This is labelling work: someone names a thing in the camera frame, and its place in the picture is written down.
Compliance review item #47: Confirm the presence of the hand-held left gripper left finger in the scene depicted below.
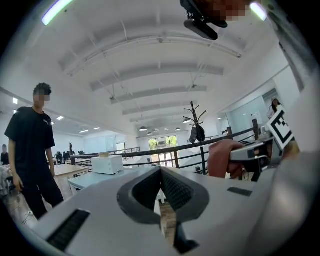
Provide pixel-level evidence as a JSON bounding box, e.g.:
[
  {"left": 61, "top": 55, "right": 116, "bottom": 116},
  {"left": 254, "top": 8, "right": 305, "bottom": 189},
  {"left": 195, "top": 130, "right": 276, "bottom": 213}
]
[{"left": 32, "top": 166, "right": 180, "bottom": 256}]

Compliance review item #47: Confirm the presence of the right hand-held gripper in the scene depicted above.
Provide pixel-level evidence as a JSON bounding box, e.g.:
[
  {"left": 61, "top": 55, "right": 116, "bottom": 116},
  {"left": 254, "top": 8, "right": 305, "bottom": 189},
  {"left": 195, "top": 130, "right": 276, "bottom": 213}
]
[{"left": 229, "top": 104, "right": 300, "bottom": 182}]

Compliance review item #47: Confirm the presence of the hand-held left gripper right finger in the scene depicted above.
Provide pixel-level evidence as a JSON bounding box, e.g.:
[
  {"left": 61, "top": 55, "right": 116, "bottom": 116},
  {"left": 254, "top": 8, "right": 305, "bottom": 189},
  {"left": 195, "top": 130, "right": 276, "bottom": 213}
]
[{"left": 159, "top": 166, "right": 276, "bottom": 256}]

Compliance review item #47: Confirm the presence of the person's right forearm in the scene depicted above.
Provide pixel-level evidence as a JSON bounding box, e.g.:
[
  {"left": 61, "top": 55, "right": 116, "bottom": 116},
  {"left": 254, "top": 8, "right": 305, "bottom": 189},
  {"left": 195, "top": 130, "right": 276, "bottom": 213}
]
[{"left": 282, "top": 141, "right": 301, "bottom": 161}]

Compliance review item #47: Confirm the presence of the dark jacket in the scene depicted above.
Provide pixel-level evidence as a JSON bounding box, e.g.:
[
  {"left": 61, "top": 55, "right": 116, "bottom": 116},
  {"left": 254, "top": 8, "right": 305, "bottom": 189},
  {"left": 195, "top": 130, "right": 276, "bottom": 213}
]
[{"left": 189, "top": 124, "right": 206, "bottom": 145}]

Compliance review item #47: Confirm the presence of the white microwave oven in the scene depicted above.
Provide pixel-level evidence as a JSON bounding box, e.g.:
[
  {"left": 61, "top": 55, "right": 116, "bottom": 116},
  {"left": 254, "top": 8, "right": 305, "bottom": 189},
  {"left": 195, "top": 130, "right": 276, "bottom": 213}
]
[{"left": 90, "top": 154, "right": 124, "bottom": 175}]

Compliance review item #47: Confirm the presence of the wooden table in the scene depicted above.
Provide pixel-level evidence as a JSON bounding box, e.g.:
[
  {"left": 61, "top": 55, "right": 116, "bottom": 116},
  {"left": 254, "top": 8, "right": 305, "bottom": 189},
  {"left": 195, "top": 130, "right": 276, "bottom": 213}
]
[{"left": 48, "top": 163, "right": 90, "bottom": 187}]

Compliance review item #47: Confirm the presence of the black coat rack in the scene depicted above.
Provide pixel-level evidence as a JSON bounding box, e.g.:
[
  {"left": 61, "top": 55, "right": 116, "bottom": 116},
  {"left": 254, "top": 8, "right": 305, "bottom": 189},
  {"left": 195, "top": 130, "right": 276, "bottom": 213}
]
[{"left": 183, "top": 100, "right": 208, "bottom": 176}]

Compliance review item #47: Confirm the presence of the group of ceiling panel lights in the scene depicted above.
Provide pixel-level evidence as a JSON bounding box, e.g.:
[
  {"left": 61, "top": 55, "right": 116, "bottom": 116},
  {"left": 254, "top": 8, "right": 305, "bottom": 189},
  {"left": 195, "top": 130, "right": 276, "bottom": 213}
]
[{"left": 50, "top": 115, "right": 101, "bottom": 134}]

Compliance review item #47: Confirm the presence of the ceiling strip light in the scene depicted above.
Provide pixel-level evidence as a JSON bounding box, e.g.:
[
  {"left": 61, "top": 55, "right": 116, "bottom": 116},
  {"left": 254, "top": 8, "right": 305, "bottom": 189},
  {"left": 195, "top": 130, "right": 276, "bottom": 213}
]
[
  {"left": 41, "top": 0, "right": 76, "bottom": 27},
  {"left": 249, "top": 1, "right": 268, "bottom": 22}
]

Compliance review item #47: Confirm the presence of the person's head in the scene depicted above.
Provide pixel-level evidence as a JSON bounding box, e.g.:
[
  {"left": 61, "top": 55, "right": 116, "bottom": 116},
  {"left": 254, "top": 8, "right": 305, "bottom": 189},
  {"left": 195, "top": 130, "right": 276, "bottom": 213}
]
[{"left": 212, "top": 0, "right": 252, "bottom": 22}]

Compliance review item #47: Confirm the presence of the glass window wall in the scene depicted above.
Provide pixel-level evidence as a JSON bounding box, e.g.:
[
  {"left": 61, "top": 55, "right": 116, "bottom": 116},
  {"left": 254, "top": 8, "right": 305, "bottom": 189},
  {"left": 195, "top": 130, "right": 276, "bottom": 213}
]
[{"left": 148, "top": 135, "right": 178, "bottom": 168}]

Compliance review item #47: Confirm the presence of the black head-worn camera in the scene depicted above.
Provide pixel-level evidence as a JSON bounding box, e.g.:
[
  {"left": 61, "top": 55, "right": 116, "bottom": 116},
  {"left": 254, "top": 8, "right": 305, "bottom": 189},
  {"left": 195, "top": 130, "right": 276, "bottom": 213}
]
[{"left": 179, "top": 0, "right": 229, "bottom": 41}]

